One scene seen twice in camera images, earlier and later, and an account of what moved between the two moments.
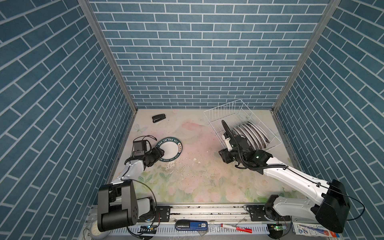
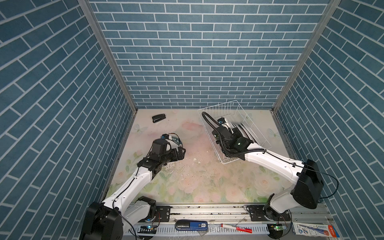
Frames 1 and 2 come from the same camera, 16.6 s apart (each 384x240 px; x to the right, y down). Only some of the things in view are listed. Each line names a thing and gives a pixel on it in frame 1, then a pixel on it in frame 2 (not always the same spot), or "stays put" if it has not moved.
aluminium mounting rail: [209, 222] stays put
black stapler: [158, 117] stays put
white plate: [252, 134] to [241, 130]
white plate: [265, 138] to [247, 129]
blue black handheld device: [184, 225] stays put
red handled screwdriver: [238, 228] stays put
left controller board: [147, 229] stays put
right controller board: [277, 227] stays put
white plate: [263, 144] to [247, 134]
